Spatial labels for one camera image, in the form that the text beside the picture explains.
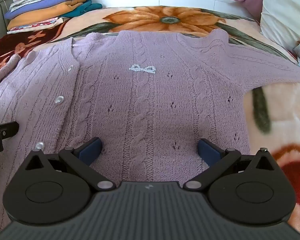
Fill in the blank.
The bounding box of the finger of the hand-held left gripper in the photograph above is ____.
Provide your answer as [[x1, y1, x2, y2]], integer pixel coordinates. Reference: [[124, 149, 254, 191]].
[[0, 121, 19, 153]]

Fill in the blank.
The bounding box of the dark metal bed frame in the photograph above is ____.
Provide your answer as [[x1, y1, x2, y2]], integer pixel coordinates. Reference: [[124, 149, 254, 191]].
[[0, 0, 22, 46]]

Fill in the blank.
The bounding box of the orange folded cloth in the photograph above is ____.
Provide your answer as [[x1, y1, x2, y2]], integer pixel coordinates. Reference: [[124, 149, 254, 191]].
[[6, 0, 90, 31]]

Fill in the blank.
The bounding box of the floral fleece blanket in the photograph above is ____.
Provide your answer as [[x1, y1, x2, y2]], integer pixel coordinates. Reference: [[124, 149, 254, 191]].
[[0, 5, 300, 233]]

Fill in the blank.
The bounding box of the teal folded cloth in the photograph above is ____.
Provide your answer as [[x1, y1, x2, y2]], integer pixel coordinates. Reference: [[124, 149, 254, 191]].
[[62, 0, 103, 18]]

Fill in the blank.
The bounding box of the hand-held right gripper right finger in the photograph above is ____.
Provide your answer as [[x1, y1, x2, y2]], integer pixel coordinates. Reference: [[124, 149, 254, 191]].
[[182, 138, 276, 190]]

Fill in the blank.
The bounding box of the white pillow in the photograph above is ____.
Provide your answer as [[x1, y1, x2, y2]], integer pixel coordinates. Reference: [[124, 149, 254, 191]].
[[260, 0, 300, 57]]

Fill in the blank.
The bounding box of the lilac towel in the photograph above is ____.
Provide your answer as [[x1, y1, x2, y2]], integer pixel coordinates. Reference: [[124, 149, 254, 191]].
[[0, 29, 300, 232]]

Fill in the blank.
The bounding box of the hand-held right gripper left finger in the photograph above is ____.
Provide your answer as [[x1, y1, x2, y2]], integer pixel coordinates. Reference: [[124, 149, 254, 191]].
[[25, 137, 114, 190]]

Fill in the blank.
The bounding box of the pink pillow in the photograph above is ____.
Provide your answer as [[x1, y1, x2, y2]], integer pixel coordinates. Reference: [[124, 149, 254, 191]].
[[227, 0, 266, 23]]

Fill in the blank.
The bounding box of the purple folded cloth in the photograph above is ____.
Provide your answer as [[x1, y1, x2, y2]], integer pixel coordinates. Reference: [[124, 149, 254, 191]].
[[4, 0, 77, 20]]

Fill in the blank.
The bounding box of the patterned folded sheet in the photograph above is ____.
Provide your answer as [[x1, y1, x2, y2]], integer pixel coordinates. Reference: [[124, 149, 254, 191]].
[[7, 16, 67, 35]]

